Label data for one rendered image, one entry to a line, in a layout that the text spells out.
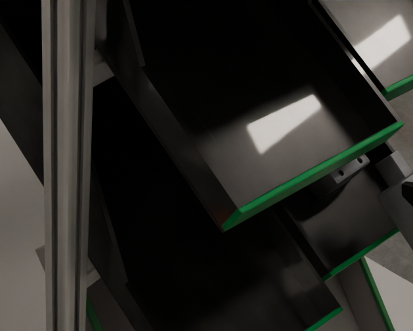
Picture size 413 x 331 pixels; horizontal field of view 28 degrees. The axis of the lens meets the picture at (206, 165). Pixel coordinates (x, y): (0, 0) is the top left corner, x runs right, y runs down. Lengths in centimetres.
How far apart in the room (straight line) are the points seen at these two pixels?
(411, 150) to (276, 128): 242
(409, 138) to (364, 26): 236
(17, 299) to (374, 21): 61
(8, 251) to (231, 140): 67
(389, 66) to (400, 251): 193
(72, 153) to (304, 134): 13
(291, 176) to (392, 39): 16
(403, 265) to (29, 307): 157
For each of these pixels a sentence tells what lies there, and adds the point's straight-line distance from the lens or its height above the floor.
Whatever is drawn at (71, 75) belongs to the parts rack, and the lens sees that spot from 42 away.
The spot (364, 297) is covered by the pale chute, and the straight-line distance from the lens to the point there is 80.
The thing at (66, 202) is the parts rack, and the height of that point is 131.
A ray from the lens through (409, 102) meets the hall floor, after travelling 311.
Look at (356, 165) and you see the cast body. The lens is 65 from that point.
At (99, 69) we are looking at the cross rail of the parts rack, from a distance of 45.
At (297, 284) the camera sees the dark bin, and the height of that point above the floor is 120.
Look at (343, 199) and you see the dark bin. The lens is 67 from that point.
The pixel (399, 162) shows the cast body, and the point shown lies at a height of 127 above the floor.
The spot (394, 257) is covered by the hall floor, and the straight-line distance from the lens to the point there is 245.
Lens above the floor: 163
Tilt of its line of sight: 39 degrees down
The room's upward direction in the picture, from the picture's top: 8 degrees clockwise
